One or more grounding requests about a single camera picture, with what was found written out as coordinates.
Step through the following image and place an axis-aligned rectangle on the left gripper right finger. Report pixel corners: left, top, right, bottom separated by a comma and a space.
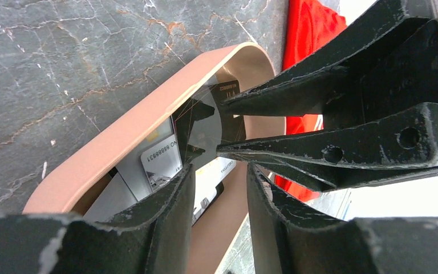
246, 163, 438, 273

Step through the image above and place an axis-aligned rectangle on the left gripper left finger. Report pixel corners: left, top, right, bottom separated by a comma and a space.
0, 164, 195, 273

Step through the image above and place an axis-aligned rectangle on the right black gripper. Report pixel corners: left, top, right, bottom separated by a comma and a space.
217, 1, 438, 192

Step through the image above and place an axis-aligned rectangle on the pink oval tray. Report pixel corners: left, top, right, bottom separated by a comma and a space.
23, 42, 275, 273

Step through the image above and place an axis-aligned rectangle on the red printed t-shirt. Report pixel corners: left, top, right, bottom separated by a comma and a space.
275, 0, 347, 202

